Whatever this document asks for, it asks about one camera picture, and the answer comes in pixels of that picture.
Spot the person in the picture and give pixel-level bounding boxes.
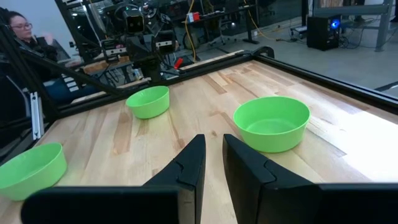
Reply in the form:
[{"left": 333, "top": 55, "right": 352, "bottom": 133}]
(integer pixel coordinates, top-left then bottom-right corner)
[{"left": 0, "top": 10, "right": 102, "bottom": 105}]

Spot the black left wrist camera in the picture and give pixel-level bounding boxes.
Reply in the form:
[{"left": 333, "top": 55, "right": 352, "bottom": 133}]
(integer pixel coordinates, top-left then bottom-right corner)
[{"left": 124, "top": 11, "right": 146, "bottom": 34}]

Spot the green plastic bowl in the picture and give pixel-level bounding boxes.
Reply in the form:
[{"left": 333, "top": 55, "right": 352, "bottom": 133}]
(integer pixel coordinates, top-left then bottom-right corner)
[
  {"left": 125, "top": 85, "right": 170, "bottom": 120},
  {"left": 0, "top": 142, "right": 68, "bottom": 202},
  {"left": 233, "top": 95, "right": 312, "bottom": 154}
]

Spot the black computer tower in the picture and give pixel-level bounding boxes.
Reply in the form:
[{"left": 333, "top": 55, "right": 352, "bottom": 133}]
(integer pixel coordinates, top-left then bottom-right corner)
[{"left": 306, "top": 15, "right": 341, "bottom": 52}]

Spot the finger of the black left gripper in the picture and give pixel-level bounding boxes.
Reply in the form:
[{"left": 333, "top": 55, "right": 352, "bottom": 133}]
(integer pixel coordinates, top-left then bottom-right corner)
[
  {"left": 127, "top": 34, "right": 143, "bottom": 62},
  {"left": 142, "top": 34, "right": 157, "bottom": 62}
]

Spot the silver aluminium bracket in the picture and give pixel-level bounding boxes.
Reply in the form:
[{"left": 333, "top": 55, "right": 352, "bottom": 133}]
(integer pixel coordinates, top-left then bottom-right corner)
[{"left": 30, "top": 91, "right": 45, "bottom": 141}]

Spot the red and white box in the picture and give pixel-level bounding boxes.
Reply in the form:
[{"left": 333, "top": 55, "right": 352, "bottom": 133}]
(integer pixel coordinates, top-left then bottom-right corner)
[{"left": 186, "top": 11, "right": 201, "bottom": 23}]

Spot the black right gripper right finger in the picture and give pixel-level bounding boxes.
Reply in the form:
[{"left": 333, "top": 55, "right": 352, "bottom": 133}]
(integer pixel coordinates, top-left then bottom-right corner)
[{"left": 222, "top": 134, "right": 320, "bottom": 224}]

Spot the yellow cable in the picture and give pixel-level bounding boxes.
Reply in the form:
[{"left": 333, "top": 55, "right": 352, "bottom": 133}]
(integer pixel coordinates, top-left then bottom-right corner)
[
  {"left": 183, "top": 0, "right": 197, "bottom": 62},
  {"left": 243, "top": 0, "right": 282, "bottom": 41}
]

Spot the black desk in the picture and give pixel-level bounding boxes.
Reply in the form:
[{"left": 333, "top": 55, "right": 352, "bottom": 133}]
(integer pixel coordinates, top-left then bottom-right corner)
[{"left": 182, "top": 0, "right": 261, "bottom": 46}]

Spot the grey metal desk frame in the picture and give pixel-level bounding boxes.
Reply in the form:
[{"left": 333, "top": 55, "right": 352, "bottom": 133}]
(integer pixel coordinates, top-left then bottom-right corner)
[{"left": 312, "top": 0, "right": 398, "bottom": 53}]

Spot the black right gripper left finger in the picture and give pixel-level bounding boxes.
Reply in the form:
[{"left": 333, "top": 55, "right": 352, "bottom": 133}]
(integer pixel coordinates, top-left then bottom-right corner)
[{"left": 143, "top": 134, "right": 207, "bottom": 224}]

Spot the wooden side table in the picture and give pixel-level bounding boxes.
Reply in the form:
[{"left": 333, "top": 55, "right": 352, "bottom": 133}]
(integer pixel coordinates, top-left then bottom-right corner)
[{"left": 82, "top": 55, "right": 131, "bottom": 75}]

